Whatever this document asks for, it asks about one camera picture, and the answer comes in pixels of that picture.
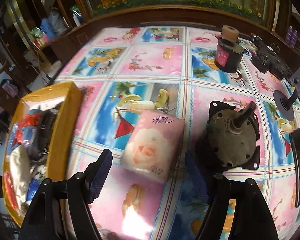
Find pink tissue pack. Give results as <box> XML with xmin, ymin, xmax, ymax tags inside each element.
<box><xmin>121</xmin><ymin>110</ymin><xmax>185</xmax><ymax>183</ymax></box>

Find red plastic bag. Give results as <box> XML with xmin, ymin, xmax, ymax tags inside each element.
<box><xmin>17</xmin><ymin>113</ymin><xmax>42</xmax><ymax>129</ymax></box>

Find blue tissue pack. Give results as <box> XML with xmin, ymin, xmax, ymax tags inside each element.
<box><xmin>26</xmin><ymin>178</ymin><xmax>40</xmax><ymax>201</ymax></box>

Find black snack packet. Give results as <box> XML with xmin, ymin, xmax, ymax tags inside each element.
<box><xmin>38</xmin><ymin>108</ymin><xmax>58</xmax><ymax>154</ymax></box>

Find large black gear motor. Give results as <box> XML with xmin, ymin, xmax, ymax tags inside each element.
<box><xmin>194</xmin><ymin>101</ymin><xmax>261</xmax><ymax>173</ymax></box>

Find white cloth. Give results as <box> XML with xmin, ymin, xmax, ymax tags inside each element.
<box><xmin>10</xmin><ymin>145</ymin><xmax>31</xmax><ymax>208</ymax></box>

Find yellow cardboard box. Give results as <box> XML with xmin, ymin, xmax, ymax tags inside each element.
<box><xmin>2</xmin><ymin>81</ymin><xmax>83</xmax><ymax>226</ymax></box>

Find colourful patterned tablecloth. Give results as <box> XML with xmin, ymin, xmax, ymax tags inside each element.
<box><xmin>57</xmin><ymin>26</ymin><xmax>300</xmax><ymax>239</ymax></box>

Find wooden chair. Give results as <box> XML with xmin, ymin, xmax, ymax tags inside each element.
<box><xmin>0</xmin><ymin>60</ymin><xmax>19</xmax><ymax>116</ymax></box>

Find purple phone stand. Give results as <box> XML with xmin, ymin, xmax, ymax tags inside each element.
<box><xmin>273</xmin><ymin>67</ymin><xmax>300</xmax><ymax>121</ymax></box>

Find purple bottles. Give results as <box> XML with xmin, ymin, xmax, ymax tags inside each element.
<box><xmin>285</xmin><ymin>25</ymin><xmax>298</xmax><ymax>48</ymax></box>

